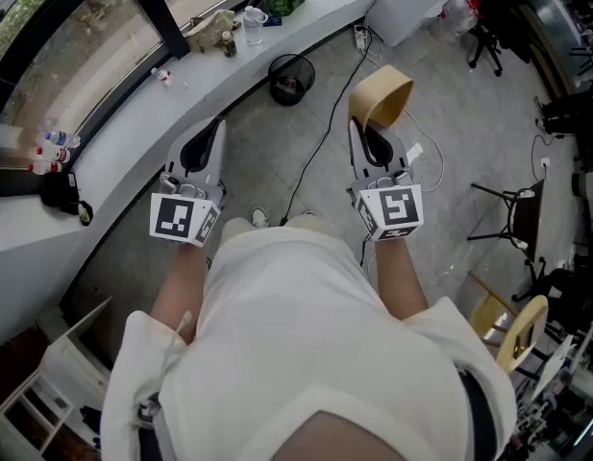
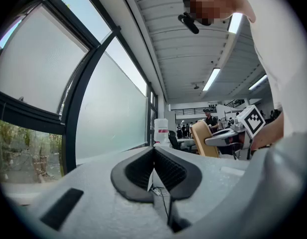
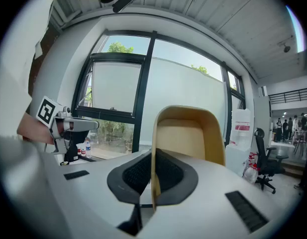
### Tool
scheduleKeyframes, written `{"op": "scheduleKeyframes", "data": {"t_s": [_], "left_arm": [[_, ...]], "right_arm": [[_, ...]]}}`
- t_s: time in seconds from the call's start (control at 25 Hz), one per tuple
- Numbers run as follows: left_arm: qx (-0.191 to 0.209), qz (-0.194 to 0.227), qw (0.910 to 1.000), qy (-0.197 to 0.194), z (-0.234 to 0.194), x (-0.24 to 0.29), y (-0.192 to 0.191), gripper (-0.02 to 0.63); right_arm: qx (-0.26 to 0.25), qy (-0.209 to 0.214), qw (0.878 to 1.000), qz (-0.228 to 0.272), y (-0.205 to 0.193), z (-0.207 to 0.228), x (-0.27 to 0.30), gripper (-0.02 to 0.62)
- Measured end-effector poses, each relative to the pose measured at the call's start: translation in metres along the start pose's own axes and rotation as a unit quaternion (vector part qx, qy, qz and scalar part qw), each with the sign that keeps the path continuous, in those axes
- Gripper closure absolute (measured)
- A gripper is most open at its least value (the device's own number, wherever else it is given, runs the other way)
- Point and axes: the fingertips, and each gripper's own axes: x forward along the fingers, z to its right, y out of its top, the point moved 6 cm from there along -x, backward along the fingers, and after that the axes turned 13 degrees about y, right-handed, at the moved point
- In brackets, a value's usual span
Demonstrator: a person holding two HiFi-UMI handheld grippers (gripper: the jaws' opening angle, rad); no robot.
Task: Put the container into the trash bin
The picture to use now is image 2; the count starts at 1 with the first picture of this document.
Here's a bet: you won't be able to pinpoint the thin black cable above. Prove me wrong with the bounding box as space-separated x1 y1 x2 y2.
156 187 170 220

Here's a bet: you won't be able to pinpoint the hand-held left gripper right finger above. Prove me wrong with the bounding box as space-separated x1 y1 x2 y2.
153 146 251 232

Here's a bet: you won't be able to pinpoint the person's right forearm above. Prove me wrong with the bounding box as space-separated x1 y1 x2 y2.
251 110 285 152

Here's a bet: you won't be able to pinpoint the black office chair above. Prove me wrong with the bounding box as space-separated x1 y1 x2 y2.
168 130 194 152

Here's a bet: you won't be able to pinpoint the yellow plastic container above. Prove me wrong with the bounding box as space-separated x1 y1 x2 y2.
190 120 220 158

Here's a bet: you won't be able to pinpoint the black framed window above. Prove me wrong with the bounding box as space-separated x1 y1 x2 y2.
0 0 160 178

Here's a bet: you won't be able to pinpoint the black head-worn camera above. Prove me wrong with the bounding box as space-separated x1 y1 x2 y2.
177 11 200 35

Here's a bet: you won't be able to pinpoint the large water dispenser bottle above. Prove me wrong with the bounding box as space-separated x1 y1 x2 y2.
154 118 170 144

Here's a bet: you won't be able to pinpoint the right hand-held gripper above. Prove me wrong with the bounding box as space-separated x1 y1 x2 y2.
205 105 266 160

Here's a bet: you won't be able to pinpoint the long ceiling light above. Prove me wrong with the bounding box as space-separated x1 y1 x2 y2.
202 68 221 92
227 12 244 34
248 74 268 91

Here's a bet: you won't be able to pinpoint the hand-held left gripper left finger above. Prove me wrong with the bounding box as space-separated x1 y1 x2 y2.
21 145 174 239

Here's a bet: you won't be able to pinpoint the person's white shirt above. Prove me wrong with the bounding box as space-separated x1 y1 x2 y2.
239 0 307 140

